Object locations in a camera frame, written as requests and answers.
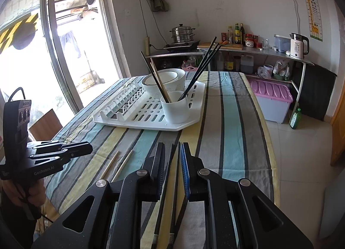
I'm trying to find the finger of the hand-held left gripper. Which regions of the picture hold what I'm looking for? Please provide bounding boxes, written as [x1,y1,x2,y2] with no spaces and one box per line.
[28,151,91,164]
[26,140,93,155]

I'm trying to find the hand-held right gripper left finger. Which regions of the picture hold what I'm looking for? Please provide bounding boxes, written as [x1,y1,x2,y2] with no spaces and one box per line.
[31,142,166,249]

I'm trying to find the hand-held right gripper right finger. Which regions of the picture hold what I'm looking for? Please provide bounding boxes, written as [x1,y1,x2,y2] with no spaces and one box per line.
[179,142,314,249]

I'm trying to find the black chopstick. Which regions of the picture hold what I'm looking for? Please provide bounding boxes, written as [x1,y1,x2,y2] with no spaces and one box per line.
[152,143,176,249]
[140,51,171,103]
[183,45,222,101]
[180,43,219,101]
[178,36,217,102]

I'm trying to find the wooden chopstick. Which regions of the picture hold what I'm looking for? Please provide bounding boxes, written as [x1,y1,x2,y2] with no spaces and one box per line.
[111,149,134,183]
[149,62,172,103]
[100,151,120,181]

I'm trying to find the white cup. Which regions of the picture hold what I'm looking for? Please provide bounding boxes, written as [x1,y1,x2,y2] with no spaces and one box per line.
[161,91,189,124]

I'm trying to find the person's left hand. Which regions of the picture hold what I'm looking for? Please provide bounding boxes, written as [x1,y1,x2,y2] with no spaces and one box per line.
[0,177,46,212]

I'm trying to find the wooden chair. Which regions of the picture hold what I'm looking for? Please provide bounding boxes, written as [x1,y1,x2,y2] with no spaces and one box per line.
[28,108,64,142]

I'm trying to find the white plastic dish rack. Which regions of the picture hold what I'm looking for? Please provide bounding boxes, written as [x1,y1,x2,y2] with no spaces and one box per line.
[93,77,207,132]

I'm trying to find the striped tablecloth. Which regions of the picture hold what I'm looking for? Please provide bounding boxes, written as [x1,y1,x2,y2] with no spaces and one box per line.
[40,71,275,249]

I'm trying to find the white bowl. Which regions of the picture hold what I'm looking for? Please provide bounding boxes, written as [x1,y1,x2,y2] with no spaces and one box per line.
[142,68,186,96]
[143,71,179,88]

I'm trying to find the yellow black window sticker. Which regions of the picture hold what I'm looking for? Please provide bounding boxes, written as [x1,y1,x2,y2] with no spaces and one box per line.
[0,13,39,50]

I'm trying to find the pink plastic basket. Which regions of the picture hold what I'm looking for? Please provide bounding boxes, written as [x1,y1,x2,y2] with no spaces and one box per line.
[182,61,198,73]

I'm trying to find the pink lid storage box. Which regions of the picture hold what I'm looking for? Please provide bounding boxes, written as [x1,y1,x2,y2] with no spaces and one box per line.
[247,78,294,124]

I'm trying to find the cooking oil bottle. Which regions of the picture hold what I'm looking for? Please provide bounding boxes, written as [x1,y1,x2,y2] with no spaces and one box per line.
[224,52,234,71]

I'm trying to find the green plastic bottle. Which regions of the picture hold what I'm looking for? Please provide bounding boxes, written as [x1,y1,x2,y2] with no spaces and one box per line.
[288,107,302,129]

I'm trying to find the dark plastic jug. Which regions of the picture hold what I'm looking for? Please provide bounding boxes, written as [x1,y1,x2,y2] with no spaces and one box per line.
[240,54,254,74]

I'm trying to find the black induction cooker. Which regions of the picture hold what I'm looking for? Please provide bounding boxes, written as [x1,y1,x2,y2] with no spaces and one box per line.
[163,39,201,52]

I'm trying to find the sliding glass door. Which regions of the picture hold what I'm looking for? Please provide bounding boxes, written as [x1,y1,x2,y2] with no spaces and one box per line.
[0,0,130,142]

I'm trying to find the wooden cutting board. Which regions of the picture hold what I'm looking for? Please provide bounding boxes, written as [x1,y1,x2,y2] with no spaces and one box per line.
[197,42,243,50]

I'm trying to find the plastic bags under counter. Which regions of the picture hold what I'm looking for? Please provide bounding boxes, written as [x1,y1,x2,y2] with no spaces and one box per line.
[257,61,292,81]

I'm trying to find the steel steamer pot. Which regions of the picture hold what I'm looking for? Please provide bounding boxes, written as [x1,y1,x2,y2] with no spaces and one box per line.
[169,23,196,43]

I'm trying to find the metal kitchen counter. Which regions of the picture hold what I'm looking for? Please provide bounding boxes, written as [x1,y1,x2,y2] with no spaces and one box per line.
[146,47,314,104]

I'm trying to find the black panel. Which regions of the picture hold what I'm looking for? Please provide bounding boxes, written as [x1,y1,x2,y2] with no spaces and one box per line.
[292,62,337,121]

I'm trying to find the wooden door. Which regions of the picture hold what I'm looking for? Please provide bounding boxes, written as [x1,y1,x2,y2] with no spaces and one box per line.
[330,98,345,166]

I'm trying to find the grey lidded plastic container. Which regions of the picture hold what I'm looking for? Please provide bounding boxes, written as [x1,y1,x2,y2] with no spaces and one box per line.
[274,34,293,52]

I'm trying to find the white electric kettle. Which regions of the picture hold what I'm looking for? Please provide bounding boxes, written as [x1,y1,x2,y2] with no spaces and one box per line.
[290,33,310,59]

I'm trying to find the giraffe height chart poster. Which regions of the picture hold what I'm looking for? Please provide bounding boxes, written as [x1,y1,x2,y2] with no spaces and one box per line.
[302,0,323,42]

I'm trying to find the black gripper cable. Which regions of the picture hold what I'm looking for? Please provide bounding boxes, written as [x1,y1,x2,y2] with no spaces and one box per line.
[7,87,26,102]

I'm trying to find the black wall cable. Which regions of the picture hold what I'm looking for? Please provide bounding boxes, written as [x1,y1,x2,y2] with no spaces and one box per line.
[137,0,169,49]

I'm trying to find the thin wall cable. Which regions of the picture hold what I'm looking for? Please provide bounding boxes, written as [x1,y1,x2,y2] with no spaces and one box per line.
[283,0,302,34]

